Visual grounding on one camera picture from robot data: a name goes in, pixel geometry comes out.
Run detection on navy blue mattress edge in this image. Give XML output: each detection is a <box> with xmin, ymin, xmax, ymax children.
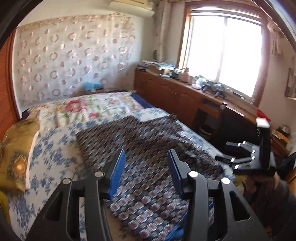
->
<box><xmin>131</xmin><ymin>93</ymin><xmax>154</xmax><ymax>108</ymax></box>

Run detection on long wooden sideboard cabinet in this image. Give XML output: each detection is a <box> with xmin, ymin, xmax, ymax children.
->
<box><xmin>134</xmin><ymin>70</ymin><xmax>259</xmax><ymax>151</ymax></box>

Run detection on person's right hand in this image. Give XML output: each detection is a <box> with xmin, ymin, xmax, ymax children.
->
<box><xmin>245</xmin><ymin>173</ymin><xmax>279</xmax><ymax>193</ymax></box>

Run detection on navy circle-patterned cloth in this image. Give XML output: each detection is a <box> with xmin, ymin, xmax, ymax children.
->
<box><xmin>77</xmin><ymin>115</ymin><xmax>224</xmax><ymax>240</ymax></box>

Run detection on pink thermos jug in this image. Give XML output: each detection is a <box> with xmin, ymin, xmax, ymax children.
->
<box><xmin>180</xmin><ymin>67</ymin><xmax>190</xmax><ymax>83</ymax></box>

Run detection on yellow sunflower pillow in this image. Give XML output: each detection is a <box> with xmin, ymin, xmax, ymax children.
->
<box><xmin>0</xmin><ymin>116</ymin><xmax>41</xmax><ymax>194</ymax></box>

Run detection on floral pink quilt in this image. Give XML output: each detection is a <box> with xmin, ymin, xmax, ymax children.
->
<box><xmin>22</xmin><ymin>92</ymin><xmax>143</xmax><ymax>131</ymax></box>

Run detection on circle-patterned sheer curtain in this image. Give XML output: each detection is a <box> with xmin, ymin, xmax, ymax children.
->
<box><xmin>12</xmin><ymin>14</ymin><xmax>135</xmax><ymax>110</ymax></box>

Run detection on bright window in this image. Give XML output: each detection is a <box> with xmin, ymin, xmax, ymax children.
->
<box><xmin>178</xmin><ymin>1</ymin><xmax>270</xmax><ymax>106</ymax></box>

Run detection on blue floral white bedsheet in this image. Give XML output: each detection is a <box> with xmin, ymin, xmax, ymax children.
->
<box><xmin>6</xmin><ymin>107</ymin><xmax>223</xmax><ymax>241</ymax></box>

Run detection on clutter on sideboard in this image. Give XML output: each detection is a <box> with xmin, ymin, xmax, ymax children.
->
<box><xmin>134</xmin><ymin>60</ymin><xmax>245</xmax><ymax>100</ymax></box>

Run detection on white air conditioner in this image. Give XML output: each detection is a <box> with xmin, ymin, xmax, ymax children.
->
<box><xmin>109</xmin><ymin>0</ymin><xmax>154</xmax><ymax>18</ymax></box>

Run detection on blue tissue box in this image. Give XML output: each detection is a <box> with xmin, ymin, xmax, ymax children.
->
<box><xmin>84</xmin><ymin>82</ymin><xmax>104</xmax><ymax>93</ymax></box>

